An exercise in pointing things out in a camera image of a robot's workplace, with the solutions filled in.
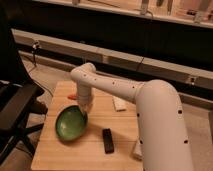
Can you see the black remote control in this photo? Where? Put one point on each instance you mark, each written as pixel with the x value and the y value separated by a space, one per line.
pixel 108 141

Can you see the orange carrot toy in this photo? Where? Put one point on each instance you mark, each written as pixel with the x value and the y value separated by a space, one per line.
pixel 72 97

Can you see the black office chair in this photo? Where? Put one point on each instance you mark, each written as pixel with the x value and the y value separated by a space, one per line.
pixel 16 103

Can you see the white rectangular block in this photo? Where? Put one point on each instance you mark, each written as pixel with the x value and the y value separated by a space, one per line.
pixel 119 104

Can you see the green ceramic bowl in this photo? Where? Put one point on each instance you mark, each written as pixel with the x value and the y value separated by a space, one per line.
pixel 70 123

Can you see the white plastic bottle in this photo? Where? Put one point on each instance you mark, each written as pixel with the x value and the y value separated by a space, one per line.
pixel 137 151

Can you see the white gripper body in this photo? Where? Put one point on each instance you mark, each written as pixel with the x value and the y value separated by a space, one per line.
pixel 84 103

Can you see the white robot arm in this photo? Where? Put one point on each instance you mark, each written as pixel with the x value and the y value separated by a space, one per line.
pixel 163 138

